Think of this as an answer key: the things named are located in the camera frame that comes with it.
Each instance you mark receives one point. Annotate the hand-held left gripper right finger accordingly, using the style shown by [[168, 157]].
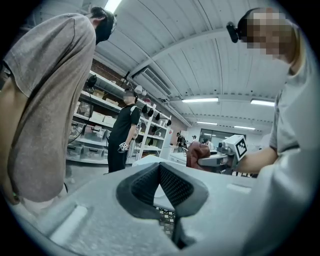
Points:
[[220, 220]]

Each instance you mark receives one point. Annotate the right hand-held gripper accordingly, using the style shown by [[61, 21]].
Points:
[[237, 147]]

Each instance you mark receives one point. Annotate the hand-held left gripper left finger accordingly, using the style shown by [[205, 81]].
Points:
[[112, 225]]

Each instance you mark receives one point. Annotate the reddish brown cloth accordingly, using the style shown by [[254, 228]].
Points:
[[197, 151]]

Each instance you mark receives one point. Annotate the person's right forearm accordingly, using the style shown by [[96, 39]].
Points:
[[255, 160]]

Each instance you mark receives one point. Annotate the ceiling light bar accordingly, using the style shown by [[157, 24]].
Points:
[[200, 100], [262, 102], [207, 123], [244, 127], [112, 5]]

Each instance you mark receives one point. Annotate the person's grey t-shirt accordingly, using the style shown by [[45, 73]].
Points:
[[295, 150]]

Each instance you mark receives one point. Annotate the ceiling air conditioner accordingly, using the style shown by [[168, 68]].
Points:
[[155, 80]]

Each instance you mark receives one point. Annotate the white shelving unit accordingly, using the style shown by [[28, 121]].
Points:
[[107, 85]]

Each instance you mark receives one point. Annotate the person's head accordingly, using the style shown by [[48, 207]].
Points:
[[270, 32]]

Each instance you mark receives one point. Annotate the black head camera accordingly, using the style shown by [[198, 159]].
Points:
[[233, 31]]

